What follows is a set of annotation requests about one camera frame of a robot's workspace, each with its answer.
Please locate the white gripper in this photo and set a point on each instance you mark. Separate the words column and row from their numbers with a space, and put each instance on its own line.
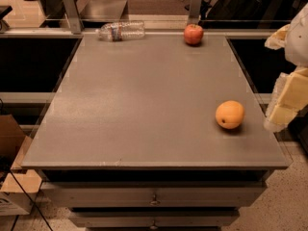
column 298, row 41

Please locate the orange fruit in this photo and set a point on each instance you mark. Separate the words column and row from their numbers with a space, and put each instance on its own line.
column 230, row 114

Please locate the clear plastic water bottle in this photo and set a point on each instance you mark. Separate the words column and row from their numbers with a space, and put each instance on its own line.
column 122, row 30

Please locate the black office chair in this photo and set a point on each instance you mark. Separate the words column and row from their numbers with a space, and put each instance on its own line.
column 225, row 10

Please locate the red apple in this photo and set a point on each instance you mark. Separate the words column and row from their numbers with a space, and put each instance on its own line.
column 193, row 34

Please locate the grey metal drawer cabinet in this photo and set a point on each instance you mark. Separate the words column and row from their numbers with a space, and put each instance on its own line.
column 143, row 113

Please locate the lower drawer with knob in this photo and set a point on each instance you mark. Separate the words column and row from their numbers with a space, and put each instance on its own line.
column 155, row 218

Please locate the drawer with knob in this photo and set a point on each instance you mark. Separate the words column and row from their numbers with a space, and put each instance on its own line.
column 90, row 195
column 155, row 218

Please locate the upper drawer with knob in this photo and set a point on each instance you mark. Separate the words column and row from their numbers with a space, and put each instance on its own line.
column 90, row 195

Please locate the cardboard box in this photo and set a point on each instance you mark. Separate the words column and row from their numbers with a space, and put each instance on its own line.
column 19, row 187

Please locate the right metal bracket post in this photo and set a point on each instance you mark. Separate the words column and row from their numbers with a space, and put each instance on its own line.
column 194, row 11

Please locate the metal bracket post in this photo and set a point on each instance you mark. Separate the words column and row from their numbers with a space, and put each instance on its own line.
column 72, row 16
column 194, row 11

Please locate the left metal bracket post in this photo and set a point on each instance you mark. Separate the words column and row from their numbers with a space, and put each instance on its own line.
column 72, row 16

